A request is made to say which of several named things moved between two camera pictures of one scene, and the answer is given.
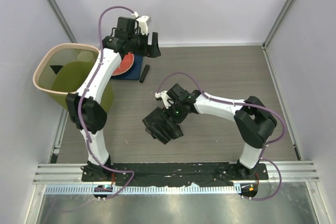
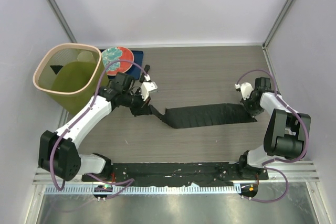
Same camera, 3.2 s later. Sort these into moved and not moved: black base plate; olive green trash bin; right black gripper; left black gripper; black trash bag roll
Moved: right black gripper; left black gripper
Not moved: black trash bag roll; olive green trash bin; black base plate
